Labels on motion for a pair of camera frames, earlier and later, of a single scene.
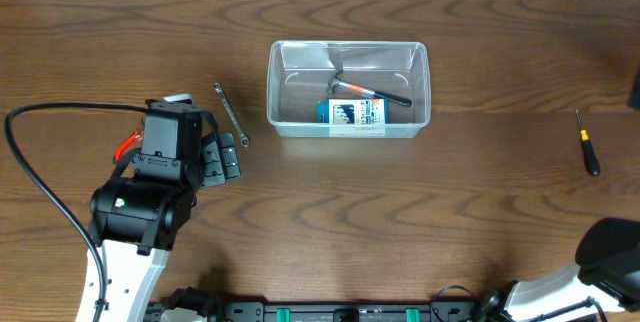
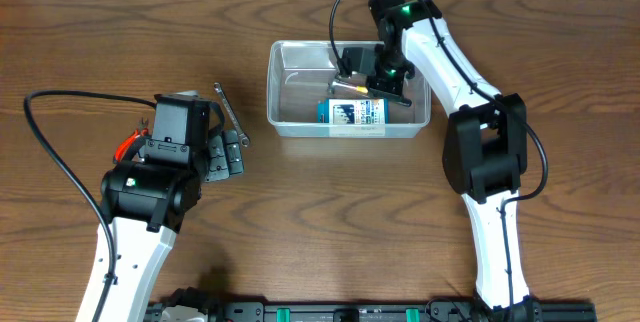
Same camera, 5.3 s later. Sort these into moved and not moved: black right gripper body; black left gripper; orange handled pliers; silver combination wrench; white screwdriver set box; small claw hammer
Moved: black right gripper body; small claw hammer
Not moved: black left gripper; orange handled pliers; silver combination wrench; white screwdriver set box
